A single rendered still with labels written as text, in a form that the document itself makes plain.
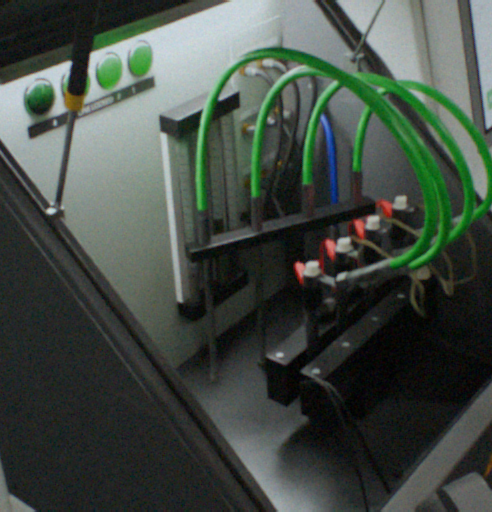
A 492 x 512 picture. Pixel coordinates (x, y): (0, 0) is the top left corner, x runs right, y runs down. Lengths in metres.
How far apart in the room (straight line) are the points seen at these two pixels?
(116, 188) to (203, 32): 0.27
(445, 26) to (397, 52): 0.10
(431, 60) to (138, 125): 0.48
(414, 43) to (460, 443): 0.61
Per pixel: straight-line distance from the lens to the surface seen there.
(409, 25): 1.44
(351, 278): 1.19
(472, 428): 1.25
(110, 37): 1.19
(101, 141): 1.26
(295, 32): 1.51
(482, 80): 1.61
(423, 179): 1.06
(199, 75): 1.38
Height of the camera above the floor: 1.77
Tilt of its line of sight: 31 degrees down
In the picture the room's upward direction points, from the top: 3 degrees counter-clockwise
